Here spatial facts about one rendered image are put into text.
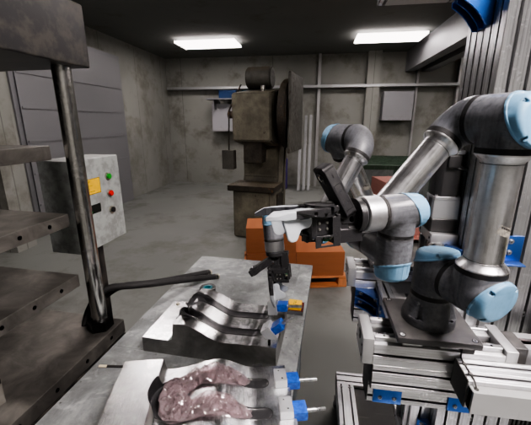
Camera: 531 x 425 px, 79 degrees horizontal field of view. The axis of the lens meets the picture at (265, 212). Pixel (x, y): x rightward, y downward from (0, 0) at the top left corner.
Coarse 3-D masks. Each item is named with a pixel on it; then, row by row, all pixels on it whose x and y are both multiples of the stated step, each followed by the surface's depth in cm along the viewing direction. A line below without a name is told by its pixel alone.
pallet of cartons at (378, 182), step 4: (372, 176) 531; (376, 176) 528; (380, 176) 528; (384, 176) 528; (388, 176) 528; (372, 180) 531; (376, 180) 513; (380, 180) 496; (384, 180) 490; (388, 180) 490; (372, 184) 531; (376, 184) 513; (380, 184) 496; (384, 184) 481; (372, 188) 532; (376, 188) 513; (380, 188) 497; (376, 192) 514; (416, 228) 434; (416, 232) 436; (420, 232) 436; (416, 236) 435
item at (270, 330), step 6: (288, 318) 113; (264, 324) 117; (270, 324) 115; (276, 324) 113; (282, 324) 113; (264, 330) 113; (270, 330) 113; (276, 330) 113; (282, 330) 112; (270, 336) 113; (276, 336) 113
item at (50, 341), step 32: (32, 320) 142; (64, 320) 142; (0, 352) 122; (32, 352) 122; (64, 352) 122; (96, 352) 127; (32, 384) 108; (64, 384) 112; (0, 416) 96; (32, 416) 100
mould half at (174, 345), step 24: (168, 312) 135; (216, 312) 126; (264, 312) 130; (144, 336) 120; (168, 336) 120; (192, 336) 115; (216, 336) 115; (240, 336) 116; (264, 336) 115; (240, 360) 113; (264, 360) 111
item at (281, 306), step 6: (270, 300) 127; (276, 300) 126; (270, 306) 126; (276, 306) 125; (282, 306) 125; (288, 306) 126; (294, 306) 126; (300, 306) 125; (270, 312) 126; (276, 312) 125
